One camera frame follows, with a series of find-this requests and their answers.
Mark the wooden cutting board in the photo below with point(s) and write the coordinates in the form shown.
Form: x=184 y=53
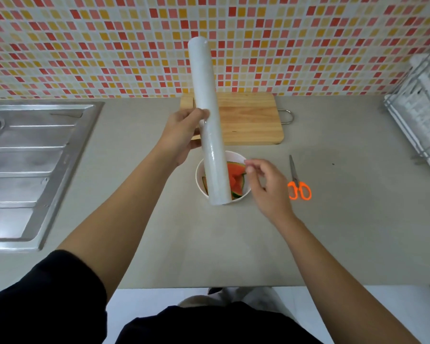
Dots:
x=247 y=119

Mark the white cling film roll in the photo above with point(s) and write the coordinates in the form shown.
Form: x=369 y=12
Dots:
x=208 y=103

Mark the person's left forearm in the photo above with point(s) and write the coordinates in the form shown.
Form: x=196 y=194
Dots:
x=122 y=218

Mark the person's black shirt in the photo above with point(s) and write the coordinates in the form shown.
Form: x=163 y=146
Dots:
x=39 y=300

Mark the person's legs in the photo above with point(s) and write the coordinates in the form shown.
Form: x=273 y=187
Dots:
x=258 y=300

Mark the white round bowl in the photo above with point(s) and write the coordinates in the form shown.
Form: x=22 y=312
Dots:
x=200 y=184

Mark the person's right forearm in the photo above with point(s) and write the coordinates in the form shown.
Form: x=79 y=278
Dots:
x=340 y=283

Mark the person's left hand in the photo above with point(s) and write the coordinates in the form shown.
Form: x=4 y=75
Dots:
x=175 y=137

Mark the person's left thumb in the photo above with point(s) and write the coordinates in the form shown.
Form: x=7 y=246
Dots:
x=197 y=114

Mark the person's right thumb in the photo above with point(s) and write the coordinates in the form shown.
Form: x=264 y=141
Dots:
x=253 y=179

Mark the person's right hand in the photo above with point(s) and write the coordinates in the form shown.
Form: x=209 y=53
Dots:
x=272 y=197

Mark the stainless steel sink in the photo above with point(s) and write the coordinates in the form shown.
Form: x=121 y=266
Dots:
x=32 y=168

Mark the red watermelon slice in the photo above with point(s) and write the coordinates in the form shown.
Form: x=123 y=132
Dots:
x=235 y=177

